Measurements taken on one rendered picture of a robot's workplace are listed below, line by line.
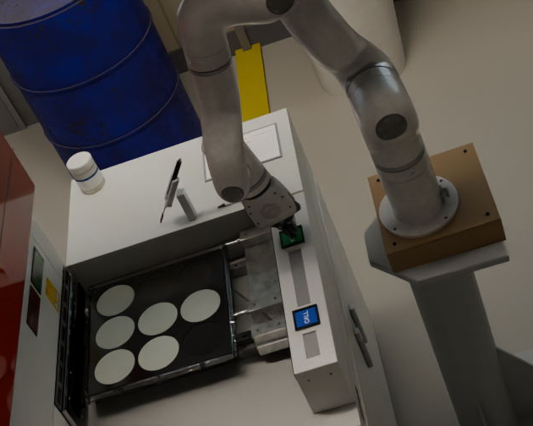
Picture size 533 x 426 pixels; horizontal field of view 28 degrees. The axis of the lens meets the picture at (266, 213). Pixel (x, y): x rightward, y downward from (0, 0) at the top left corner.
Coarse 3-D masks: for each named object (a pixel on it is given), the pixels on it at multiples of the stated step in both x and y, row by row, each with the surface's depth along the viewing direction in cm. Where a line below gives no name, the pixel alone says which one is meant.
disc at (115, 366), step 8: (112, 352) 246; (120, 352) 246; (128, 352) 245; (104, 360) 246; (112, 360) 245; (120, 360) 244; (128, 360) 243; (96, 368) 244; (104, 368) 244; (112, 368) 243; (120, 368) 242; (128, 368) 241; (96, 376) 243; (104, 376) 242; (112, 376) 241; (120, 376) 240
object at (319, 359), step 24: (312, 216) 258; (312, 240) 243; (288, 264) 240; (312, 264) 237; (288, 288) 234; (312, 288) 232; (288, 312) 229; (336, 312) 242; (288, 336) 224; (312, 336) 222; (336, 336) 226; (312, 360) 217; (336, 360) 215; (312, 384) 218; (336, 384) 219; (312, 408) 223
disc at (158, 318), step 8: (160, 304) 253; (168, 304) 252; (144, 312) 253; (152, 312) 252; (160, 312) 251; (168, 312) 250; (176, 312) 249; (144, 320) 251; (152, 320) 250; (160, 320) 249; (168, 320) 248; (144, 328) 249; (152, 328) 248; (160, 328) 247
